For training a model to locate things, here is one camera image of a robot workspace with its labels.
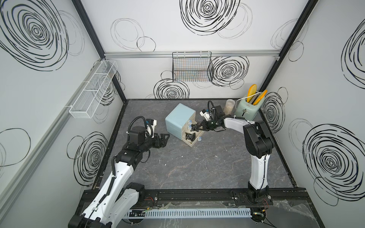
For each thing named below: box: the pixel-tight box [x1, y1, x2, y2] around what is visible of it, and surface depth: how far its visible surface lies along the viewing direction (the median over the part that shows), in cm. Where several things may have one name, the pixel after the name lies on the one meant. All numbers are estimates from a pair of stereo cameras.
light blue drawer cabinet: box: [164, 103, 196, 141], surface depth 91 cm
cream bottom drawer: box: [181, 120, 205, 148], surface depth 95 cm
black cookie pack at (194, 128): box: [190, 123, 200, 133], surface depth 99 cm
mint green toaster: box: [234, 96, 266, 121], surface depth 98 cm
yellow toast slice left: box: [246, 83, 258, 103], surface depth 100 cm
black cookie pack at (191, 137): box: [184, 132, 196, 142], surface depth 98 cm
